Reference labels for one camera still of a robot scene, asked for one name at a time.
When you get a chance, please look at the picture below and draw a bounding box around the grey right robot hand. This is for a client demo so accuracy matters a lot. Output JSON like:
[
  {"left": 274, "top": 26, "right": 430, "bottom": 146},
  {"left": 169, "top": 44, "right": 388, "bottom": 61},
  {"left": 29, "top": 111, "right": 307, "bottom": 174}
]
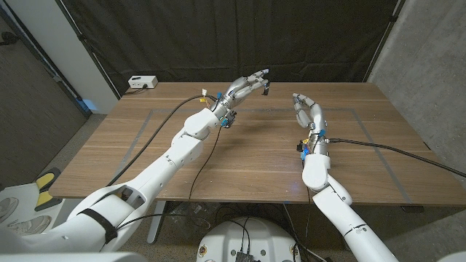
[{"left": 292, "top": 92, "right": 329, "bottom": 156}]

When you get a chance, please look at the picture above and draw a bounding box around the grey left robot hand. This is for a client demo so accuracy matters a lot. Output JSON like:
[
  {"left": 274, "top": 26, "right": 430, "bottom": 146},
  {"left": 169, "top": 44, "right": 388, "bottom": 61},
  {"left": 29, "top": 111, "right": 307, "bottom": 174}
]
[{"left": 213, "top": 68, "right": 271, "bottom": 116}]

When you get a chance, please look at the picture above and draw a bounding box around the white power strip box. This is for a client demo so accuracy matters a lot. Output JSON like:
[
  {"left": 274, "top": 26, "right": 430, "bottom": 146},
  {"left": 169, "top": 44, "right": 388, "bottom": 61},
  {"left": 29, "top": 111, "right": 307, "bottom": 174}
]
[{"left": 127, "top": 75, "right": 159, "bottom": 90}]

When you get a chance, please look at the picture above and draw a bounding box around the black backdrop curtain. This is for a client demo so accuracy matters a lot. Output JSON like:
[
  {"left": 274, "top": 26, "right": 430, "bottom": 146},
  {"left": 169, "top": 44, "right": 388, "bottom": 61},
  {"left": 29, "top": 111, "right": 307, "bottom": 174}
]
[{"left": 60, "top": 0, "right": 405, "bottom": 96}]

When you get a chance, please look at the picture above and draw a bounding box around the black backdrop stand pole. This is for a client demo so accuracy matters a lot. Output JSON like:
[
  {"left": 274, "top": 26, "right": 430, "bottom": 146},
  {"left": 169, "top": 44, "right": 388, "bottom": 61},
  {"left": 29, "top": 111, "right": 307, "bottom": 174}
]
[
  {"left": 363, "top": 0, "right": 407, "bottom": 83},
  {"left": 54, "top": 0, "right": 122, "bottom": 100}
]

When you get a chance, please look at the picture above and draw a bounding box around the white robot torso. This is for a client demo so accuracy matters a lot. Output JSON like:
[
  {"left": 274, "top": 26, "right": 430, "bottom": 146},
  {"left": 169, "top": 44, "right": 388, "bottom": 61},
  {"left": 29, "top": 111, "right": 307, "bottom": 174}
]
[{"left": 196, "top": 217, "right": 302, "bottom": 262}]

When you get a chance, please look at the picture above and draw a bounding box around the clear plastic bag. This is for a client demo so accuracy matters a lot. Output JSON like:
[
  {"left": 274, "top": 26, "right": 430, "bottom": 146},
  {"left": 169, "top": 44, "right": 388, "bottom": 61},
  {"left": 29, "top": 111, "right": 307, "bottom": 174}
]
[{"left": 167, "top": 202, "right": 219, "bottom": 237}]

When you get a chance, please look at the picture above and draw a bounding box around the white table leg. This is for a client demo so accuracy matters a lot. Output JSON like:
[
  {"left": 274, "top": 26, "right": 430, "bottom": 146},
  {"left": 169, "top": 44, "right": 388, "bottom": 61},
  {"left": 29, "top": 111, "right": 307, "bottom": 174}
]
[{"left": 146, "top": 200, "right": 168, "bottom": 245}]

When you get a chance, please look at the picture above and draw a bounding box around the yellow and black floor tool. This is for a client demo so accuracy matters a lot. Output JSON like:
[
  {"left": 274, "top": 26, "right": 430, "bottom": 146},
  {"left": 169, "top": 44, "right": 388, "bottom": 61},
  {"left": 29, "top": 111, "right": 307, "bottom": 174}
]
[{"left": 33, "top": 167, "right": 63, "bottom": 213}]

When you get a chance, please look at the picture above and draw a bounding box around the white floor board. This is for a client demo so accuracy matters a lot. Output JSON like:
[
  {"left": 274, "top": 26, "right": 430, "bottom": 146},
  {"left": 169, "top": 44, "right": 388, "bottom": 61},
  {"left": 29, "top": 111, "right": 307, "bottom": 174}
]
[{"left": 0, "top": 183, "right": 98, "bottom": 237}]

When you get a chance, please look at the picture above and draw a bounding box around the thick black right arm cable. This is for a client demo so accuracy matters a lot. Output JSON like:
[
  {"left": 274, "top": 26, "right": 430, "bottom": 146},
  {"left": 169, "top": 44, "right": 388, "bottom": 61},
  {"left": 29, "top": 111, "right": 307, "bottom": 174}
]
[{"left": 323, "top": 138, "right": 466, "bottom": 178}]

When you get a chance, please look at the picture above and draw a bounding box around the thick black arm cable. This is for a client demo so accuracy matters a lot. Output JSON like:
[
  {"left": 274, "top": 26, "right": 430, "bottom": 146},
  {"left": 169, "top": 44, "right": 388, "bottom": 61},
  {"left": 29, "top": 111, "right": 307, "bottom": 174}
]
[
  {"left": 105, "top": 94, "right": 218, "bottom": 187},
  {"left": 323, "top": 138, "right": 466, "bottom": 178}
]

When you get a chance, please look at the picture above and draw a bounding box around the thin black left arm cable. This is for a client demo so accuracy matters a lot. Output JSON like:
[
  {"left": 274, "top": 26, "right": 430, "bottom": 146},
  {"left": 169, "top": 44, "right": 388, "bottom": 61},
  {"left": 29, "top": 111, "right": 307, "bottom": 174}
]
[{"left": 115, "top": 124, "right": 224, "bottom": 231}]

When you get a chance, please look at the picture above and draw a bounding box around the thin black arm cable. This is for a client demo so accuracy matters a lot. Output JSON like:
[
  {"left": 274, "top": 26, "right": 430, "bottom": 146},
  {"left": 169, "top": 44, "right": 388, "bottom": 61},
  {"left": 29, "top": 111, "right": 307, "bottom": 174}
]
[
  {"left": 301, "top": 159, "right": 312, "bottom": 252},
  {"left": 115, "top": 124, "right": 224, "bottom": 231}
]

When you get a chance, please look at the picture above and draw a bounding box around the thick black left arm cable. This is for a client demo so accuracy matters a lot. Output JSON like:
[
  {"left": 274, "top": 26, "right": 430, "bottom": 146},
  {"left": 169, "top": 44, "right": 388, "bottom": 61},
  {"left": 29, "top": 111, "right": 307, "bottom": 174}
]
[{"left": 105, "top": 94, "right": 218, "bottom": 187}]

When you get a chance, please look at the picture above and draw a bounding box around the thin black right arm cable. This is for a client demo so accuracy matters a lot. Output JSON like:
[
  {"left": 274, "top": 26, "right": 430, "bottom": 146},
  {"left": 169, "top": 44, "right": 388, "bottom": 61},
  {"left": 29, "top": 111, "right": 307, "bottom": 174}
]
[{"left": 301, "top": 159, "right": 312, "bottom": 252}]

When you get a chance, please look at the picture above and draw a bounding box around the black power strip cable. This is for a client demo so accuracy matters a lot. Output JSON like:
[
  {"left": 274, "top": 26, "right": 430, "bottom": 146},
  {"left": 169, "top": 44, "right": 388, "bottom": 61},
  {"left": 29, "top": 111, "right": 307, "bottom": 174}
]
[{"left": 124, "top": 84, "right": 149, "bottom": 95}]

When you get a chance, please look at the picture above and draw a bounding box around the black torso cable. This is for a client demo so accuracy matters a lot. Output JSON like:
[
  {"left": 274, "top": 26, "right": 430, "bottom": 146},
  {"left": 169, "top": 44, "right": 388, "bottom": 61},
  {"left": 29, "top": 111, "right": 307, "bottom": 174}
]
[{"left": 227, "top": 217, "right": 253, "bottom": 254}]

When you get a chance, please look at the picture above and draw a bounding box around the black door handle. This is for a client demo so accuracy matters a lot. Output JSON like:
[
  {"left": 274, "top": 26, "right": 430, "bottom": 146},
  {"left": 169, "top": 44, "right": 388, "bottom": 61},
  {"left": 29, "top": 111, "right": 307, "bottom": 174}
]
[{"left": 0, "top": 31, "right": 18, "bottom": 47}]

